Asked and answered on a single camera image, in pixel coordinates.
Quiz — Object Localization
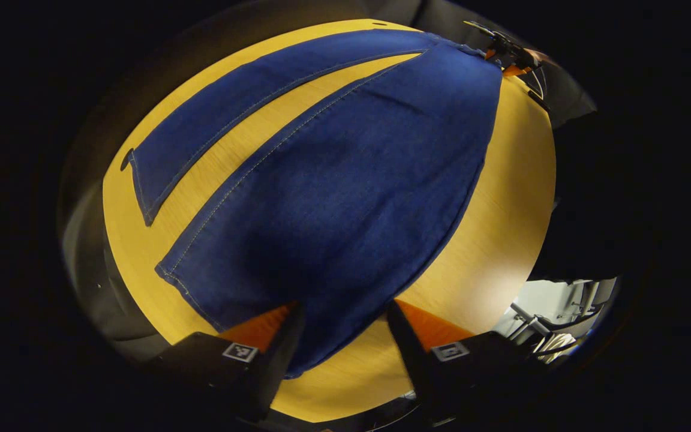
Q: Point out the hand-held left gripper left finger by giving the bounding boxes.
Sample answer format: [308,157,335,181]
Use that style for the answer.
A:
[145,300,305,424]

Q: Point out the thin grey cable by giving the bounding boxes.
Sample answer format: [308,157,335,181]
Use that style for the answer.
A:
[525,65,549,103]

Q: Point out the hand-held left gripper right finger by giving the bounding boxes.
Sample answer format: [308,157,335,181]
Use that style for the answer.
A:
[386,299,532,428]

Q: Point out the metal stand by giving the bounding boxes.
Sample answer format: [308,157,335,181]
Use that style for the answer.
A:
[509,300,598,361]

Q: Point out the blue denim jeans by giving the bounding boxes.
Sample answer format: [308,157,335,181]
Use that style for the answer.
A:
[121,29,505,380]

